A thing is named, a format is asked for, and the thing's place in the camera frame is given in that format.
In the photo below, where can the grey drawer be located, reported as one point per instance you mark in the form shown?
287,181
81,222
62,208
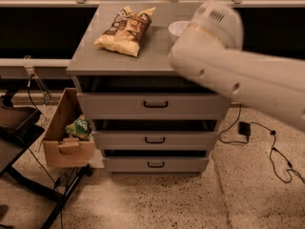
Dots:
153,106
144,161
155,134

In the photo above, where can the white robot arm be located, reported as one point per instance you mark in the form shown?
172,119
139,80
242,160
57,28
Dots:
209,53

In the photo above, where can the grey drawer cabinet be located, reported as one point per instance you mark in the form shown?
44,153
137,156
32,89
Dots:
103,72

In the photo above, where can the grey top drawer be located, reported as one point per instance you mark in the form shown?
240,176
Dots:
153,106

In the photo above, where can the grey bottom drawer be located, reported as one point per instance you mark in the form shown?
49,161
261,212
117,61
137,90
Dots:
144,161

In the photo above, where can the green snack bag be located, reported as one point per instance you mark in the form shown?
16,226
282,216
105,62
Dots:
80,128

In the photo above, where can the yellow brown chip bag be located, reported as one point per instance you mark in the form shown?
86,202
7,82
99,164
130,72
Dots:
127,32

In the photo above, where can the white bowl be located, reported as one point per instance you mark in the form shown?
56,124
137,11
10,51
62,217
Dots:
176,28

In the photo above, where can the black power adapter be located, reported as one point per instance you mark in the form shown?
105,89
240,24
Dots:
244,128

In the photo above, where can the cardboard box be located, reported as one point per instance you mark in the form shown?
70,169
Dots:
60,153

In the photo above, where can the black desk frame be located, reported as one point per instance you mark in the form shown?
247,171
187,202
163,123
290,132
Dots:
17,135

